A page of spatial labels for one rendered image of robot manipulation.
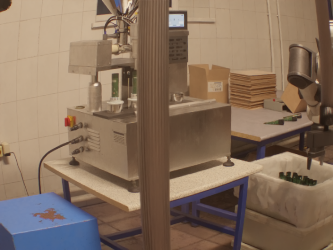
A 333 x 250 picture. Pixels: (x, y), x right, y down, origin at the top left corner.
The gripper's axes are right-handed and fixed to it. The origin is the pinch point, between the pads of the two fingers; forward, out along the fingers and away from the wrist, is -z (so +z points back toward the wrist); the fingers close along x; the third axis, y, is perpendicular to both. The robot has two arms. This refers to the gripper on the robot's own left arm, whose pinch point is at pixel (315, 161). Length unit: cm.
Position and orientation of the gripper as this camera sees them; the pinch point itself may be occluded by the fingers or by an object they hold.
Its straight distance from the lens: 248.6
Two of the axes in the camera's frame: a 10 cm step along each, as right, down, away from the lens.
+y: -5.1, -1.8, 8.4
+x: 8.6, -1.1, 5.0
